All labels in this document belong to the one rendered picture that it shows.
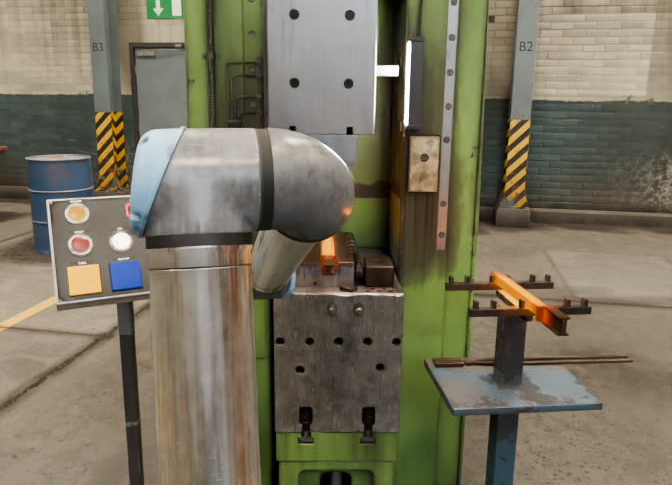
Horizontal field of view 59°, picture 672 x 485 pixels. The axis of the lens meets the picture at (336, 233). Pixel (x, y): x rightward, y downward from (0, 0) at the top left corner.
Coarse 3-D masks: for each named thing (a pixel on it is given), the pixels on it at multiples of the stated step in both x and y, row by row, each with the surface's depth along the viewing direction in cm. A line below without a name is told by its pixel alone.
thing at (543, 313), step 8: (496, 272) 174; (496, 280) 170; (504, 280) 166; (512, 280) 166; (504, 288) 164; (512, 288) 159; (520, 288) 159; (512, 296) 159; (520, 296) 154; (528, 296) 153; (528, 304) 150; (536, 304) 147; (544, 304) 147; (536, 312) 144; (544, 312) 143; (552, 312) 138; (560, 312) 138; (536, 320) 144; (544, 320) 143; (552, 320) 140; (560, 320) 136; (552, 328) 139; (560, 328) 136
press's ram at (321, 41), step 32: (288, 0) 161; (320, 0) 161; (352, 0) 162; (288, 32) 163; (320, 32) 163; (352, 32) 163; (288, 64) 165; (320, 64) 165; (352, 64) 165; (288, 96) 167; (320, 96) 167; (352, 96) 167; (288, 128) 169; (320, 128) 169; (352, 128) 171
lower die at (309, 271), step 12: (336, 240) 204; (348, 240) 205; (312, 252) 189; (336, 252) 185; (348, 252) 189; (300, 264) 179; (312, 264) 178; (336, 264) 178; (348, 264) 178; (300, 276) 178; (312, 276) 178; (324, 276) 178; (336, 276) 178; (348, 276) 179
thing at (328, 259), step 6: (324, 240) 197; (330, 240) 197; (324, 246) 189; (330, 246) 190; (324, 252) 182; (330, 252) 182; (324, 258) 174; (330, 258) 174; (324, 264) 167; (330, 264) 168; (324, 270) 170; (330, 270) 170
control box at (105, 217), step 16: (48, 208) 154; (64, 208) 156; (96, 208) 159; (112, 208) 161; (128, 208) 162; (48, 224) 153; (64, 224) 155; (80, 224) 156; (96, 224) 158; (112, 224) 159; (128, 224) 161; (64, 240) 153; (96, 240) 156; (112, 240) 158; (144, 240) 161; (64, 256) 152; (80, 256) 154; (96, 256) 155; (112, 256) 157; (128, 256) 158; (144, 256) 160; (64, 272) 151; (144, 272) 159; (64, 288) 150; (144, 288) 157; (64, 304) 149; (80, 304) 153; (96, 304) 157
